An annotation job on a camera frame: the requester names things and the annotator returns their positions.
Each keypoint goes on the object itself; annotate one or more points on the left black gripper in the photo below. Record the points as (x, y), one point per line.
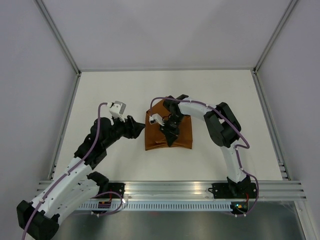
(130, 125)

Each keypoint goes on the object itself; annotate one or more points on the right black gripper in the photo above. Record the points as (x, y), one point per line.
(171, 135)

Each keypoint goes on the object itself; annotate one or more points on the orange-brown cloth napkin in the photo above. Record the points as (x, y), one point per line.
(155, 139)

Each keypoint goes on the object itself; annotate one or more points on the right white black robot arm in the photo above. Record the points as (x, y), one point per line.
(223, 129)

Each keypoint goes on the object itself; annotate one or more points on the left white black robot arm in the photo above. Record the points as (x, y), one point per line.
(41, 217)

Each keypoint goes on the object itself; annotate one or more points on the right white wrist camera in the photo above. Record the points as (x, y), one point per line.
(156, 119)

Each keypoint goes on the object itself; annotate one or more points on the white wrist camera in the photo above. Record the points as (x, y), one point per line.
(156, 119)
(117, 109)

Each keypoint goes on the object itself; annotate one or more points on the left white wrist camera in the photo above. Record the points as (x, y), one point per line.
(117, 109)

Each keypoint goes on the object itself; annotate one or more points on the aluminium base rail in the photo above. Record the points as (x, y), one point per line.
(278, 190)

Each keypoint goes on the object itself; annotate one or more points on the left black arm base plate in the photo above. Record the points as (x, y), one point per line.
(113, 188)

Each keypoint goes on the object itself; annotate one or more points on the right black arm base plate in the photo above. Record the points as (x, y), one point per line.
(223, 191)

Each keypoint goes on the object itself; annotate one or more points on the white slotted cable duct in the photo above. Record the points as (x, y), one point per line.
(175, 206)

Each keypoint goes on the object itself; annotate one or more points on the right aluminium frame post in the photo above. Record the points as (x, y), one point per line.
(275, 34)

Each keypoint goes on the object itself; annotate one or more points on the aluminium frame post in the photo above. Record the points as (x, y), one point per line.
(57, 35)
(275, 34)

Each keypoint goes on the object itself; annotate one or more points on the left aluminium frame post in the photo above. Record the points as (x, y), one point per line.
(57, 35)

